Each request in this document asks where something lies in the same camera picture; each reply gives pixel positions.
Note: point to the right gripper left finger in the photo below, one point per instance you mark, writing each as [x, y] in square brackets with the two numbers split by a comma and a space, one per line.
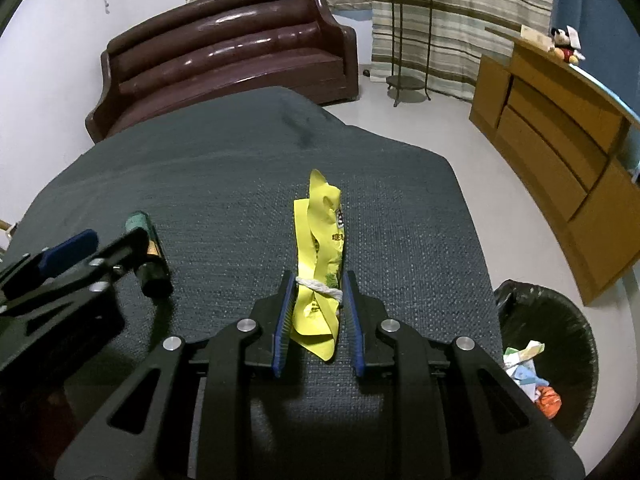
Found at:
[186, 404]

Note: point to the light blue paper wrapper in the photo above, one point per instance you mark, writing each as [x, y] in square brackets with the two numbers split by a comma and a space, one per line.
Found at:
[525, 376]

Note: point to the wooden sideboard cabinet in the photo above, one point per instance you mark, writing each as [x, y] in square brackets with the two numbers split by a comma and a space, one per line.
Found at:
[561, 132]

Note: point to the cardboard box on cabinet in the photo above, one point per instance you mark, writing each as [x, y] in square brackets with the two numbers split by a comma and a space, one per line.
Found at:
[538, 39]

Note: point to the green spray can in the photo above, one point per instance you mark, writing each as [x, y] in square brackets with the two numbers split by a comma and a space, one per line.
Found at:
[153, 273]

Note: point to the orange plastic bag trash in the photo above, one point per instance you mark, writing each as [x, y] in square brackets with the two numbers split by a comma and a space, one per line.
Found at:
[547, 401]

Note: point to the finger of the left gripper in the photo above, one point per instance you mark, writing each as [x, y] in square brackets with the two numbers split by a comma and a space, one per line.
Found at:
[31, 271]
[115, 259]

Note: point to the blue curtain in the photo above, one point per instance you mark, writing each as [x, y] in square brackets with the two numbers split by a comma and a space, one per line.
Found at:
[610, 43]

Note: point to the dark brown leather sofa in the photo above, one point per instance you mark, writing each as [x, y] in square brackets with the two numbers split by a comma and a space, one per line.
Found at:
[211, 48]

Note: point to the white paper trash in bin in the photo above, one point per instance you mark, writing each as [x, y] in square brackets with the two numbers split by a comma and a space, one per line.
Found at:
[513, 358]

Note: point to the yellow snack wrapper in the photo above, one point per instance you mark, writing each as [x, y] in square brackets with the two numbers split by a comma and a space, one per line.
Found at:
[320, 239]

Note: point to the striped beige curtain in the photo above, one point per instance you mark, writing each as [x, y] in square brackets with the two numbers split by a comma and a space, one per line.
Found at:
[459, 38]

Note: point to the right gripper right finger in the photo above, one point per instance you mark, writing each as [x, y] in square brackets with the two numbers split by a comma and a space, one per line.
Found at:
[454, 414]

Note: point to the black lined trash bin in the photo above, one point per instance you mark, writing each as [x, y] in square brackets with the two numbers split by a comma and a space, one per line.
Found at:
[570, 359]

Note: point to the black metal plant stand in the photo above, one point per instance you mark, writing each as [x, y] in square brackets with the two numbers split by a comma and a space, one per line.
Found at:
[400, 79]

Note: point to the Mickey Mouse plush toy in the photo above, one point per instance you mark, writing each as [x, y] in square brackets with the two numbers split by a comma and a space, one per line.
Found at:
[566, 45]

